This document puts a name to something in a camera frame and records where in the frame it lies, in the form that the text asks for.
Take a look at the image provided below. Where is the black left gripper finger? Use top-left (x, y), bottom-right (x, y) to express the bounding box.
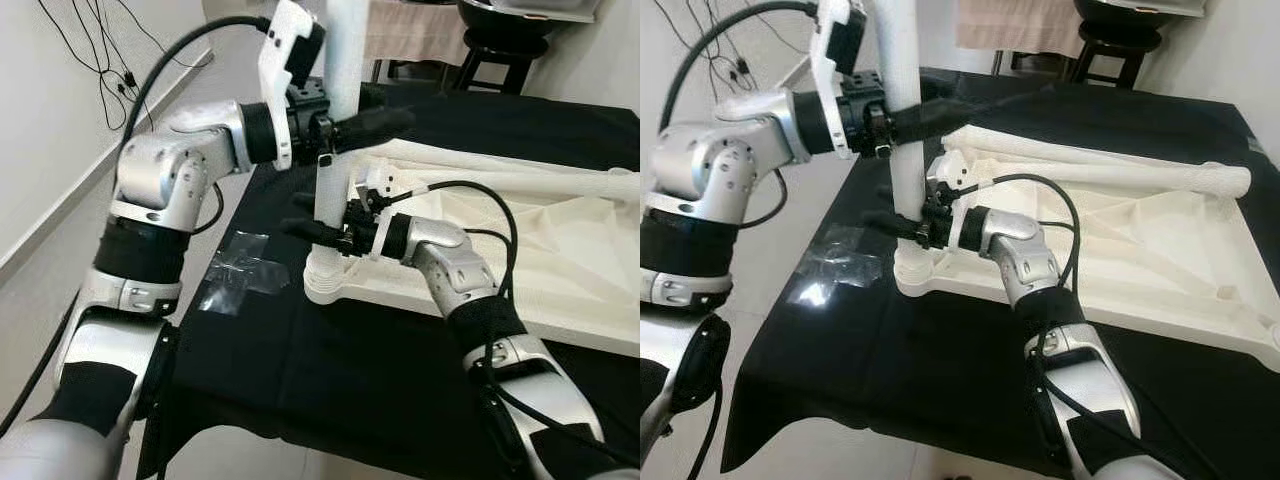
top-left (887, 96), bottom-right (977, 144)
top-left (334, 105), bottom-right (416, 152)

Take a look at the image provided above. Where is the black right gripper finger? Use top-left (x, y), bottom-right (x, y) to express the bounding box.
top-left (280, 217), bottom-right (344, 248)
top-left (862, 208), bottom-right (924, 242)

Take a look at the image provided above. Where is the white plastic children table top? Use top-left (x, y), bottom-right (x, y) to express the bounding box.
top-left (303, 138), bottom-right (641, 359)
top-left (893, 128), bottom-right (1280, 373)

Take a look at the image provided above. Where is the clear tape cross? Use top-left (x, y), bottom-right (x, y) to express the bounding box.
top-left (197, 230), bottom-right (291, 316)
top-left (785, 225), bottom-right (876, 306)

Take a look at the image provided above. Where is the beige side table cloth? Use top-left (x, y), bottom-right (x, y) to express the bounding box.
top-left (362, 0), bottom-right (471, 66)
top-left (955, 0), bottom-right (1086, 59)

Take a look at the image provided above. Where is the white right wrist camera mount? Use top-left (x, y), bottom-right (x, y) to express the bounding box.
top-left (352, 163), bottom-right (409, 259)
top-left (925, 155), bottom-right (976, 251)

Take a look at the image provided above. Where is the black wall cable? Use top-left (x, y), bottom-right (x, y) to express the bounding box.
top-left (670, 0), bottom-right (801, 91)
top-left (40, 0), bottom-right (216, 131)

